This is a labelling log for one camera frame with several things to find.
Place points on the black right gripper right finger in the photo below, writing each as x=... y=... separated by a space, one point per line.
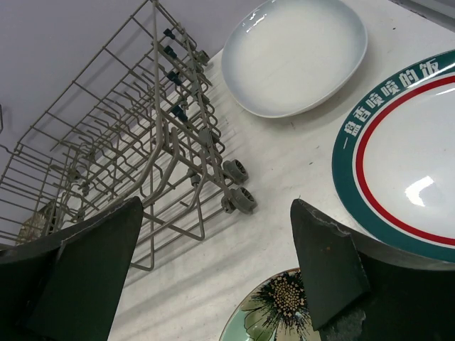
x=358 y=288

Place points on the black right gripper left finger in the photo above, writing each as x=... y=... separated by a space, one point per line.
x=67 y=285

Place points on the green floral plate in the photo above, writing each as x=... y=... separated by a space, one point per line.
x=276 y=309

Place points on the green red rimmed white plate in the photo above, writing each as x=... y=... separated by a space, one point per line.
x=393 y=159

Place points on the white oval plate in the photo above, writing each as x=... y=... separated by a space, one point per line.
x=287 y=57

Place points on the grey wire dish rack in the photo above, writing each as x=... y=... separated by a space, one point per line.
x=135 y=121

